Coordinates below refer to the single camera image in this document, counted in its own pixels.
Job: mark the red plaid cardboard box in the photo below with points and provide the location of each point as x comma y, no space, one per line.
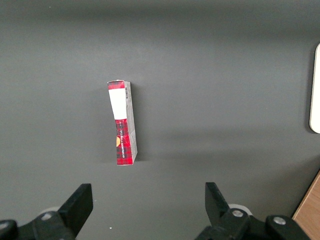
122,125

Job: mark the cream plastic tray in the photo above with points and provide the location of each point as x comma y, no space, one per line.
315,90

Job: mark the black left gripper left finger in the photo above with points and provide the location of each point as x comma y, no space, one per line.
72,207

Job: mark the wooden two-drawer cabinet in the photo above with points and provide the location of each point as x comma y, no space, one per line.
310,212

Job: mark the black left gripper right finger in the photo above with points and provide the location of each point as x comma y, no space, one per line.
220,207

